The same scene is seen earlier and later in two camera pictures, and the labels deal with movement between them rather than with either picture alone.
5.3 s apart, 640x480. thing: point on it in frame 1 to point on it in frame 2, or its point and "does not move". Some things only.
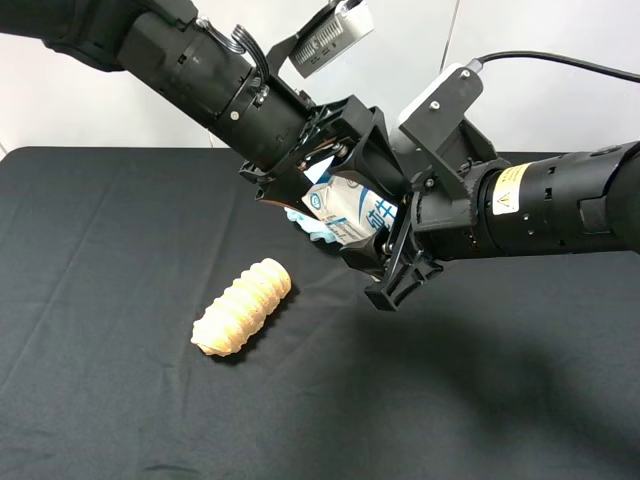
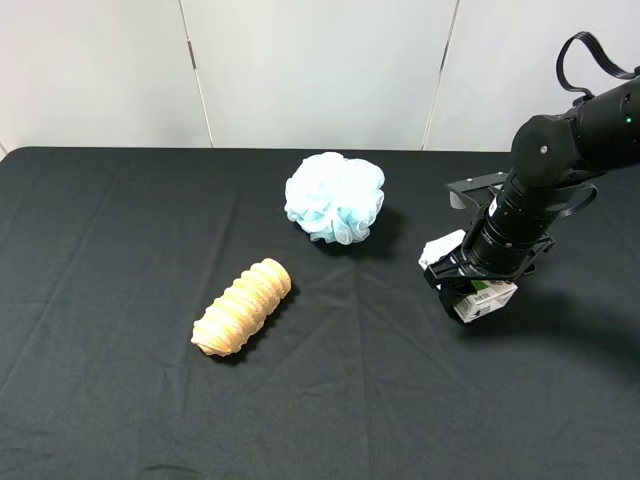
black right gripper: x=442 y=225 to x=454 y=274
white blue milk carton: x=350 y=212 to x=489 y=295
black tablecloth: x=500 y=366 does not move
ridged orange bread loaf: x=241 y=310 does not move
